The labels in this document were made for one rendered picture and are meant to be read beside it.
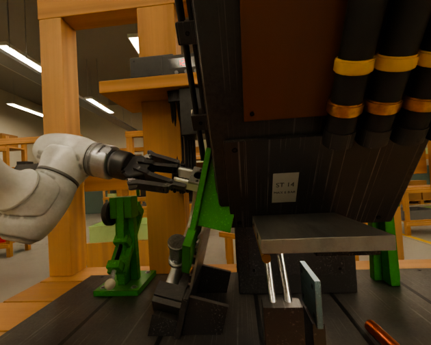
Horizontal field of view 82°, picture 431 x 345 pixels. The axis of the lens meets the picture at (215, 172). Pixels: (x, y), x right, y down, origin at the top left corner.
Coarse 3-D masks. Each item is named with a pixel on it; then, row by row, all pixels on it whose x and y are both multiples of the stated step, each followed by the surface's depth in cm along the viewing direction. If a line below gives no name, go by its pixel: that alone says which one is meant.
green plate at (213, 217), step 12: (204, 168) 50; (204, 180) 50; (204, 192) 51; (216, 192) 51; (204, 204) 51; (216, 204) 51; (192, 216) 50; (204, 216) 51; (216, 216) 51; (228, 216) 50; (192, 228) 50; (216, 228) 50; (228, 228) 50
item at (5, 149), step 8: (0, 136) 458; (8, 136) 457; (16, 136) 490; (16, 144) 489; (24, 144) 494; (8, 152) 455; (24, 152) 493; (8, 160) 454; (24, 160) 493; (0, 240) 450; (8, 240) 447; (0, 248) 442; (8, 248) 446; (8, 256) 446
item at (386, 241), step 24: (264, 216) 48; (288, 216) 47; (312, 216) 45; (336, 216) 44; (264, 240) 31; (288, 240) 31; (312, 240) 31; (336, 240) 30; (360, 240) 30; (384, 240) 30
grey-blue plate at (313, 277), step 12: (300, 264) 48; (300, 276) 48; (312, 276) 41; (312, 288) 40; (312, 300) 41; (312, 312) 41; (312, 324) 40; (324, 324) 39; (312, 336) 40; (324, 336) 39
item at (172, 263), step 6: (174, 234) 52; (180, 234) 52; (168, 240) 50; (174, 240) 50; (180, 240) 50; (168, 246) 50; (174, 246) 49; (180, 246) 49; (174, 252) 50; (180, 252) 50; (168, 258) 54; (174, 258) 51; (180, 258) 52; (174, 264) 53; (180, 264) 53
